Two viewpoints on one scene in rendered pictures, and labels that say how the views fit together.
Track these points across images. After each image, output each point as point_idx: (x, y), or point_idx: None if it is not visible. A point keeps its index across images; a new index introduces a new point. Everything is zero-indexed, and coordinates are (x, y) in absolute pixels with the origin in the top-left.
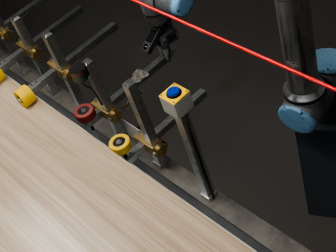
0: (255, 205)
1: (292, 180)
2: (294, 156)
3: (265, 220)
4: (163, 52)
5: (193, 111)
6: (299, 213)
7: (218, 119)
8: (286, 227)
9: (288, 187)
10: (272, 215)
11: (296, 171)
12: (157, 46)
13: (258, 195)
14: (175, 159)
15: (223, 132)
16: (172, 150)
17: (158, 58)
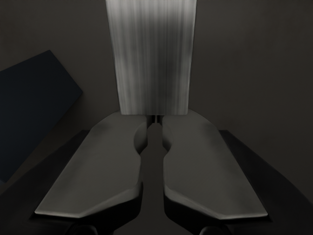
0: (93, 24)
1: (92, 72)
2: (112, 93)
3: (70, 14)
4: (135, 158)
5: (241, 83)
6: (56, 44)
7: (207, 88)
8: (50, 23)
9: (89, 63)
10: (71, 25)
11: (98, 82)
12: (227, 206)
13: (102, 37)
14: (217, 14)
15: (191, 79)
16: (230, 24)
17: (175, 75)
